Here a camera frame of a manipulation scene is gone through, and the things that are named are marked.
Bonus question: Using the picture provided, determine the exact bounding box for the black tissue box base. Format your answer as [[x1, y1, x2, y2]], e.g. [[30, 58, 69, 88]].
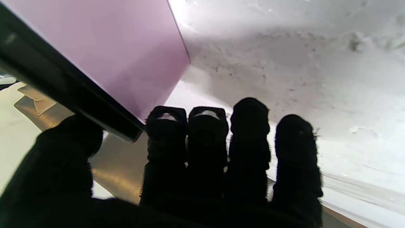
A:
[[0, 3, 145, 143]]

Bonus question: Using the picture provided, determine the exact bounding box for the brown throw pillow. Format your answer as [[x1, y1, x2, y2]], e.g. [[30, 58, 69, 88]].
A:
[[17, 85, 57, 115]]

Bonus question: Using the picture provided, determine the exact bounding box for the pink tissue box cover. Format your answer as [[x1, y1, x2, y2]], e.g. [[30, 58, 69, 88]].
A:
[[2, 0, 191, 122]]

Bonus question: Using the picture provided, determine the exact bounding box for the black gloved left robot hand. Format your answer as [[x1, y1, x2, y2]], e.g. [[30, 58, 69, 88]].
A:
[[0, 97, 324, 228]]

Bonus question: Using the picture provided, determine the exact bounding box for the brown leather sofa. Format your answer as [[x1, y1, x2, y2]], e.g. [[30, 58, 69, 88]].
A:
[[14, 85, 369, 228]]

